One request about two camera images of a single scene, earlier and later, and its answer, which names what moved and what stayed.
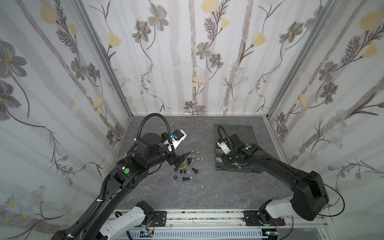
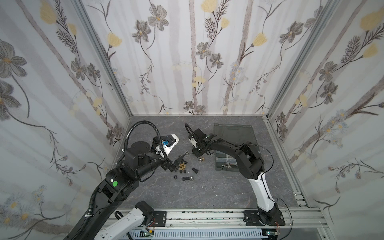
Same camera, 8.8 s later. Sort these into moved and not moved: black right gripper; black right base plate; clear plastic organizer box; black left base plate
Moved: black right gripper
Not moved: clear plastic organizer box; black right base plate; black left base plate
